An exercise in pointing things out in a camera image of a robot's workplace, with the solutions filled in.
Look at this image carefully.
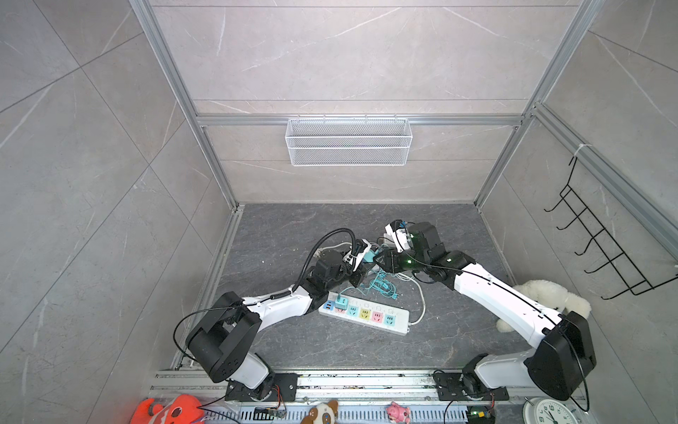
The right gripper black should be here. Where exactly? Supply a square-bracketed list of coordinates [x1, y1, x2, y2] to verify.
[371, 246, 430, 274]

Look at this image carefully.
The teal charger cube front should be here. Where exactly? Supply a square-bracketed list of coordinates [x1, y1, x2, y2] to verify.
[335, 295, 349, 310]

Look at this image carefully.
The teal charger cube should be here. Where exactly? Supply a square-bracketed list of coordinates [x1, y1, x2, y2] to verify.
[335, 295, 349, 310]
[361, 250, 375, 263]

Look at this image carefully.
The white multicolour power strip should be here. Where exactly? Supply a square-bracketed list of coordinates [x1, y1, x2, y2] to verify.
[319, 293, 410, 336]

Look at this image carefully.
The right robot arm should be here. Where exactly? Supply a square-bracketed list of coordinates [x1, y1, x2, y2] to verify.
[374, 220, 597, 401]

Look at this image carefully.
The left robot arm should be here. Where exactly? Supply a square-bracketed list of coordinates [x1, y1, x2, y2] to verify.
[180, 228, 372, 398]

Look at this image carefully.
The white plush dog toy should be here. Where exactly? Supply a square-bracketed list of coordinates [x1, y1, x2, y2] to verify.
[514, 280, 591, 319]

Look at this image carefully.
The brown white plush toy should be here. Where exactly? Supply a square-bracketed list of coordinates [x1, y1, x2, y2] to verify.
[301, 399, 339, 424]

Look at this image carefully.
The pink plush toy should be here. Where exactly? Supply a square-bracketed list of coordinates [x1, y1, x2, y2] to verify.
[386, 402, 411, 424]

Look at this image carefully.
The white alarm clock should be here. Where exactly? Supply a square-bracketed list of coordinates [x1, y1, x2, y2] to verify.
[523, 397, 577, 424]

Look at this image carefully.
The red plush toy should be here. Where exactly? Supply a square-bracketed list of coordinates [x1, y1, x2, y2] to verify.
[130, 394, 205, 424]

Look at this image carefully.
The white power strip cord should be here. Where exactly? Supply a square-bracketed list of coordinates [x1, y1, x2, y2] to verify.
[317, 240, 427, 327]

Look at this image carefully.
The teal multi-head cable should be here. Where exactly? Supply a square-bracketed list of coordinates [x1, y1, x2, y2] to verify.
[338, 267, 404, 303]

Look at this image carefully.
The white wire mesh basket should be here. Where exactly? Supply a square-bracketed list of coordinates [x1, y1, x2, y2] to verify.
[285, 118, 413, 167]

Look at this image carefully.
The black wall hook rack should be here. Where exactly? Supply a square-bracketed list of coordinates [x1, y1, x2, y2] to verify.
[544, 157, 677, 301]

